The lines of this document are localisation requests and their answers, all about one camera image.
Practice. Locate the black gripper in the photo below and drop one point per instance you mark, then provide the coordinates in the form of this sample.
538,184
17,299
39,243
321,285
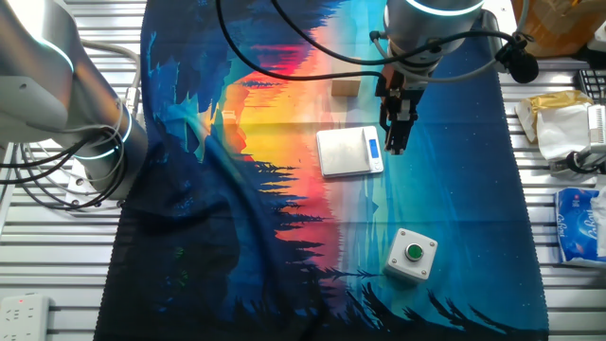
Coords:
402,92

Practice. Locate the tan wooden block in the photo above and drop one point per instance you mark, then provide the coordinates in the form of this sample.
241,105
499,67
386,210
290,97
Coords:
346,80

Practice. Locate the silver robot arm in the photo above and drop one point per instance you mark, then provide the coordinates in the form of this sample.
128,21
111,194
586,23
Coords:
47,95

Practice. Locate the grey box with green button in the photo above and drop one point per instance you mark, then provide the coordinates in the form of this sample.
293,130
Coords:
411,256

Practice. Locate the gold foil wrapper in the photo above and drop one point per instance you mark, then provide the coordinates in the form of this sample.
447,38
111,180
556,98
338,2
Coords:
554,99

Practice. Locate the yellow white crumpled bag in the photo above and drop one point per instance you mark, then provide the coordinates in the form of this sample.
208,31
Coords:
558,130

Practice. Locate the sunset forest printed cloth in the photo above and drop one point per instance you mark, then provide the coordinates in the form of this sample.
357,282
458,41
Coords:
237,213

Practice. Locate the brown cardboard box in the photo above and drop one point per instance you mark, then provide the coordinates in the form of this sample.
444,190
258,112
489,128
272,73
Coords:
554,28

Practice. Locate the black keyboard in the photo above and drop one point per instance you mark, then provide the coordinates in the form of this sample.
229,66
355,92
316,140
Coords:
594,85

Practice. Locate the blue tissue pack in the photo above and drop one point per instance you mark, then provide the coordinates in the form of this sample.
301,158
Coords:
575,227

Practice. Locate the white power strip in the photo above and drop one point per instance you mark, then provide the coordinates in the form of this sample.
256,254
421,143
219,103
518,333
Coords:
21,317

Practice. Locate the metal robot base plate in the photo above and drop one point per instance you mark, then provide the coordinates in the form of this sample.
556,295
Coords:
78,182

